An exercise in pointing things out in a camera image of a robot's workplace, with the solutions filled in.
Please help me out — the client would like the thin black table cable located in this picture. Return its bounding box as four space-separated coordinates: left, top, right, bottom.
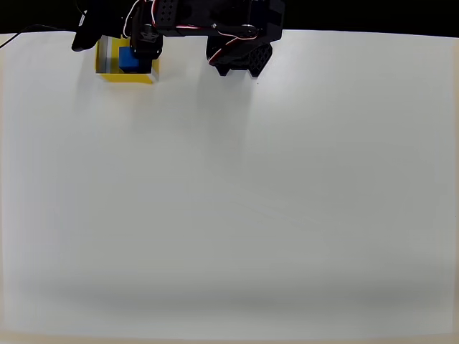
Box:
0 23 77 49

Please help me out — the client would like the yellow open box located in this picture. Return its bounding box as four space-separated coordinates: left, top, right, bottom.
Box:
94 34 161 86

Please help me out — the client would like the black bar-shaped wrist camera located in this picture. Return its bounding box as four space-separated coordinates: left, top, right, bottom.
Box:
70 0 125 53

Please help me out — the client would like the black lattice robot base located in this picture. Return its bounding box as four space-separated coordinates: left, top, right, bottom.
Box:
205 34 274 79

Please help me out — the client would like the blue block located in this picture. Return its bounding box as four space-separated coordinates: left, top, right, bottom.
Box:
118 46 141 72

